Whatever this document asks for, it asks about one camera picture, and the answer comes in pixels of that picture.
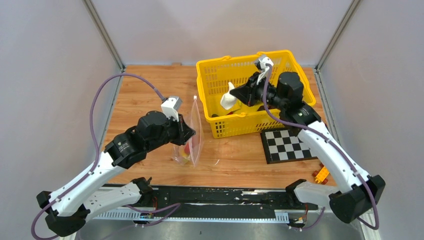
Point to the yellow plastic basket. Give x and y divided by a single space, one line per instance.
213 78

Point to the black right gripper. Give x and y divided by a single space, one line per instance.
246 93

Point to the white toy food piece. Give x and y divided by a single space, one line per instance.
228 97

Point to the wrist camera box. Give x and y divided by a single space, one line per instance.
264 65
170 108

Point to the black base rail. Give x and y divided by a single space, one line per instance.
223 204

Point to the yellow toy block car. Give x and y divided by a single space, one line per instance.
320 176

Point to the red toy food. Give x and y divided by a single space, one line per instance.
191 148

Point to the clear zip top bag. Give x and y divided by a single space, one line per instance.
194 122

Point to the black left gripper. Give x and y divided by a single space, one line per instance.
184 131

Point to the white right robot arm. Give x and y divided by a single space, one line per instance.
331 159

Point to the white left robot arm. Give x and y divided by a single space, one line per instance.
71 206

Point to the yellow toy food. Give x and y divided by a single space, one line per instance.
183 155

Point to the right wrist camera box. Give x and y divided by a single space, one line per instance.
264 65

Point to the black white checkerboard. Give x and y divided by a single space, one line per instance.
281 146

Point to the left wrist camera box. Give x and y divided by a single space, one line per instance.
170 108

